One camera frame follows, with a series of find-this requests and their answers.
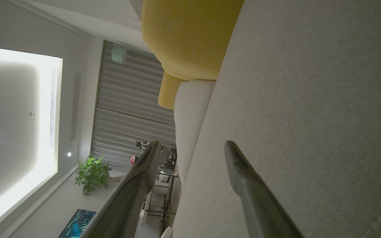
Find grey fabric sofa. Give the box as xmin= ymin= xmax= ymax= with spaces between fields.
xmin=172 ymin=0 xmax=381 ymax=238

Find green potted plant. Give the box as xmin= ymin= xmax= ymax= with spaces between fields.
xmin=75 ymin=154 xmax=112 ymax=196

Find black metal shelf rack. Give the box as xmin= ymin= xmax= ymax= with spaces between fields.
xmin=136 ymin=140 xmax=180 ymax=233

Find white round wall device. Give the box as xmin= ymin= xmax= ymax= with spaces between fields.
xmin=111 ymin=46 xmax=127 ymax=64

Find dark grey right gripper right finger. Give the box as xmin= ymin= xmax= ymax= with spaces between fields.
xmin=225 ymin=140 xmax=305 ymax=238

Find cream white cushion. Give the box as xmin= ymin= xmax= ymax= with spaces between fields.
xmin=174 ymin=79 xmax=216 ymax=183

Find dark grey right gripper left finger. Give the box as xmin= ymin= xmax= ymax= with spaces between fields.
xmin=78 ymin=140 xmax=163 ymax=238

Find grey pleated curtain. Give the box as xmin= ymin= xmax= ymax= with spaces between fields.
xmin=91 ymin=40 xmax=178 ymax=172

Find television screen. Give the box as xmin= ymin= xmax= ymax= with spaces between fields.
xmin=58 ymin=209 xmax=97 ymax=238

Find yellow cushion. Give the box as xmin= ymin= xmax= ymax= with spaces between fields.
xmin=141 ymin=0 xmax=244 ymax=110

